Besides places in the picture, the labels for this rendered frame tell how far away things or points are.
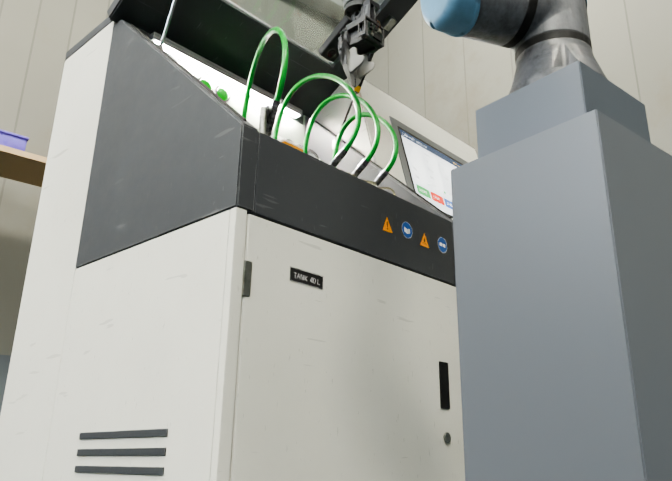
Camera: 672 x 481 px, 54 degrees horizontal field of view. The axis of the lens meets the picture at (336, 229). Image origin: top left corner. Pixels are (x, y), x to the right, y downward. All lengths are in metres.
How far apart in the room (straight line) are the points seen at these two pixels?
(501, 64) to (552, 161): 3.93
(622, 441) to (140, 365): 0.83
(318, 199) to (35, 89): 3.23
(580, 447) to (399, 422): 0.61
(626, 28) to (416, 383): 3.25
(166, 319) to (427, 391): 0.57
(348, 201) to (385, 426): 0.45
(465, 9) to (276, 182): 0.45
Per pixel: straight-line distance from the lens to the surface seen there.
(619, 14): 4.42
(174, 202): 1.31
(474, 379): 0.91
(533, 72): 1.04
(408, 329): 1.42
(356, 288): 1.31
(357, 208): 1.36
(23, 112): 4.27
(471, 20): 1.06
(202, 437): 1.09
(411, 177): 2.06
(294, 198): 1.23
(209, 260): 1.16
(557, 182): 0.89
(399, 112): 2.25
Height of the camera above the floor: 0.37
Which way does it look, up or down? 20 degrees up
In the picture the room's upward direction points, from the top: 1 degrees clockwise
